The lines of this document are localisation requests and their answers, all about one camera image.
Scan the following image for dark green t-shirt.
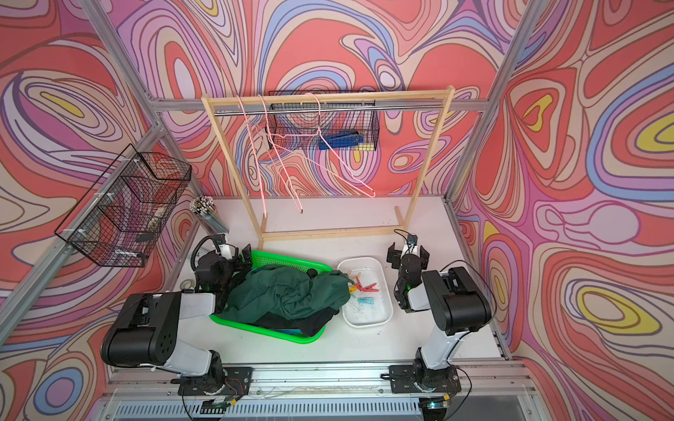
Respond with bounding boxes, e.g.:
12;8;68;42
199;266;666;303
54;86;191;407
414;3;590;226
217;265;352;324

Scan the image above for red plastic clothespin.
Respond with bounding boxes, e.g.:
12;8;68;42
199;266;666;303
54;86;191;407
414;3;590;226
361;283;379;292

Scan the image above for pink hanger of green shirt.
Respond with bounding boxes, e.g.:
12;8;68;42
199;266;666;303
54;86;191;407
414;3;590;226
264;92;380;198

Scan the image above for pink hanger of black shirt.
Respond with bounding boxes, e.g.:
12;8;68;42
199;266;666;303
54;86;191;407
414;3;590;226
257;95;304;215

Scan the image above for black t-shirt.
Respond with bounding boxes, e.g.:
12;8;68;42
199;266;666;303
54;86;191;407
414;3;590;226
253;308;339;337

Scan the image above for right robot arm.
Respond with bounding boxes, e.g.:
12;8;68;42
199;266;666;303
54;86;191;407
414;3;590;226
384;245;493;396

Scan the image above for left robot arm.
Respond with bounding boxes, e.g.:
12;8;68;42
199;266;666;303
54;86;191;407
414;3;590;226
100;234;253;399

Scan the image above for green plastic basket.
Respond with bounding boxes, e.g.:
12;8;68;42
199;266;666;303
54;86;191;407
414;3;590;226
210;251;333;345

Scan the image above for white plastic tray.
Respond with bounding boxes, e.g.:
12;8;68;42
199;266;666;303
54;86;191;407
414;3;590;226
337;257;393;329

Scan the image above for clear pencil cup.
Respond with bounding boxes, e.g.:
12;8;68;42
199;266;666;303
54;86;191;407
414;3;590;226
190;196;229;235

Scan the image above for blue item in basket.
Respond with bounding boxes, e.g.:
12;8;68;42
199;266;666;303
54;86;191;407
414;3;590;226
318;131;364;150

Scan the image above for metal hanging rod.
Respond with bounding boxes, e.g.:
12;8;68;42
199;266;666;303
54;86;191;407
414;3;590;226
214;102;442;117

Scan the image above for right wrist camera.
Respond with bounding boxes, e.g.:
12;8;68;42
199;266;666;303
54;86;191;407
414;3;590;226
402;233;419;256

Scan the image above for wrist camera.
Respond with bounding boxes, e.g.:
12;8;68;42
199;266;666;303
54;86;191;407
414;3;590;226
212;233;236;260
402;233;419;256

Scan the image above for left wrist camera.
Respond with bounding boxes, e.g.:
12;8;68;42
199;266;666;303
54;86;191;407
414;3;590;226
212;233;236;260

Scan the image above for black wire basket left wall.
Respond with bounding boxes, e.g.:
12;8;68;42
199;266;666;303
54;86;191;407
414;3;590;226
54;145;192;268

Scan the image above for black wire basket wall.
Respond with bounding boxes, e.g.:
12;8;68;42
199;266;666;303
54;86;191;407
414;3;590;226
54;145;192;268
269;91;380;152

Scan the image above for black wire basket back wall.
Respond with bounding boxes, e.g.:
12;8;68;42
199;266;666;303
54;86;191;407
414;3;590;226
269;91;380;152

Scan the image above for wooden clothes rack frame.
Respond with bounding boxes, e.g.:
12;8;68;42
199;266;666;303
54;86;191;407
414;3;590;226
201;86;456;246

